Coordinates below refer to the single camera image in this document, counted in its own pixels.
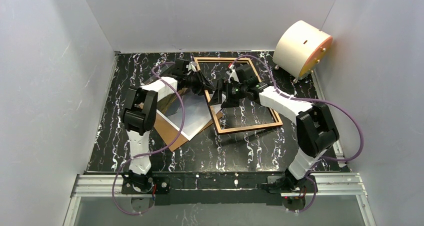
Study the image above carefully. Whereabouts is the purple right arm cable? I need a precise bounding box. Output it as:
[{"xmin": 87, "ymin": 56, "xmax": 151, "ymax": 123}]
[{"xmin": 230, "ymin": 54, "xmax": 365, "ymax": 213}]

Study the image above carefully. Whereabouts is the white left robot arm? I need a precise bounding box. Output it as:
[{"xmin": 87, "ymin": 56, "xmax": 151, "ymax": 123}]
[{"xmin": 121, "ymin": 59, "xmax": 215, "ymax": 175}]

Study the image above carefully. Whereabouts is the wooden picture frame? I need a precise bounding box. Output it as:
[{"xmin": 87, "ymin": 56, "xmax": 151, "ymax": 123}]
[{"xmin": 194, "ymin": 57, "xmax": 283, "ymax": 134}]

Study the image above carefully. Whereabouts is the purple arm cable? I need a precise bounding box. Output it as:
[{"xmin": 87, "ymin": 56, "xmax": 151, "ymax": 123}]
[
  {"xmin": 230, "ymin": 54, "xmax": 365, "ymax": 213},
  {"xmin": 111, "ymin": 62, "xmax": 186, "ymax": 216}
]

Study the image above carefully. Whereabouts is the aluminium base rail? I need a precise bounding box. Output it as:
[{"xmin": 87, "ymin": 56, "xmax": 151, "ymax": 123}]
[{"xmin": 64, "ymin": 172, "xmax": 376, "ymax": 225}]

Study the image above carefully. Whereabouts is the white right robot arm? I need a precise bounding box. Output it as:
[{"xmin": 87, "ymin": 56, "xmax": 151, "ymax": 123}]
[{"xmin": 208, "ymin": 64, "xmax": 340, "ymax": 180}]

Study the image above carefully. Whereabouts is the landscape photo print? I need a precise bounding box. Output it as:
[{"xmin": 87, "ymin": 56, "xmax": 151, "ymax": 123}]
[{"xmin": 141, "ymin": 77, "xmax": 212, "ymax": 143}]

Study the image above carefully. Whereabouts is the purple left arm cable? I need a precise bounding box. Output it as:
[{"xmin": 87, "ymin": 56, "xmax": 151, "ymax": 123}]
[{"xmin": 111, "ymin": 62, "xmax": 186, "ymax": 216}]

